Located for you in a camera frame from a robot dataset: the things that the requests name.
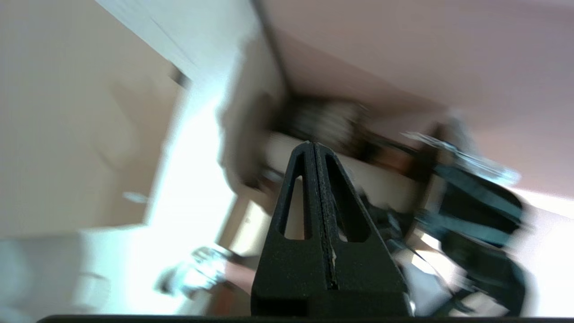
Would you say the white teal worn sneaker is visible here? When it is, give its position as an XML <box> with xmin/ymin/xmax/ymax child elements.
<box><xmin>156</xmin><ymin>245</ymin><xmax>234</xmax><ymax>297</ymax></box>

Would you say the person lower leg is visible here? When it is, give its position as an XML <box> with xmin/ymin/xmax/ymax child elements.
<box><xmin>224</xmin><ymin>262</ymin><xmax>258</xmax><ymax>294</ymax></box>

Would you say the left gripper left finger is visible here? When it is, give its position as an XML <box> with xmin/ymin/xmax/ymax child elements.
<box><xmin>251</xmin><ymin>142</ymin><xmax>335</xmax><ymax>294</ymax></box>

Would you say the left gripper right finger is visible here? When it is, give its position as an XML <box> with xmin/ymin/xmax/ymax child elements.
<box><xmin>314</xmin><ymin>144</ymin><xmax>411</xmax><ymax>294</ymax></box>

